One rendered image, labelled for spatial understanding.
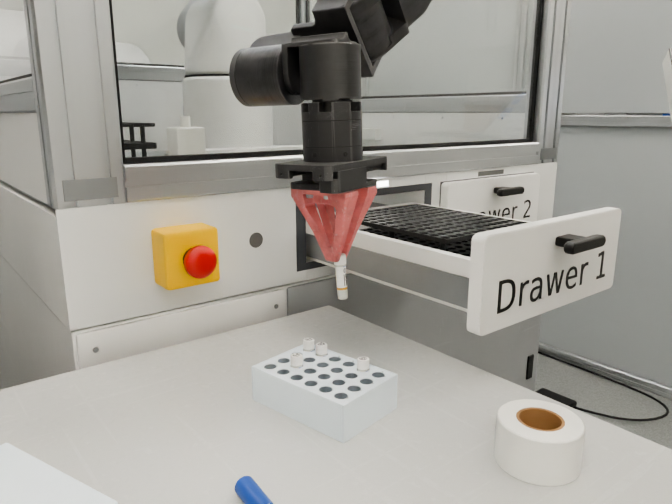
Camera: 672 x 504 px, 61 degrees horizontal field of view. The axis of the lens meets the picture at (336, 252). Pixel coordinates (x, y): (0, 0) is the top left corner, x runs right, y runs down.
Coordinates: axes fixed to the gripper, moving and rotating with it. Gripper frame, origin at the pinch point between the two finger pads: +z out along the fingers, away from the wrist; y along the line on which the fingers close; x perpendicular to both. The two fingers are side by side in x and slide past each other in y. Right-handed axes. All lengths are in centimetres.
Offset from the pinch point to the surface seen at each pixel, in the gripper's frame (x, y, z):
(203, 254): -19.0, 0.6, 2.5
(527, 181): -3, -72, 2
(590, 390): -6, -175, 95
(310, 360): -3.0, 1.1, 12.0
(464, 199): -9, -53, 3
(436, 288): 4.7, -13.3, 6.8
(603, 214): 18.4, -32.9, 0.1
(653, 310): 11, -191, 64
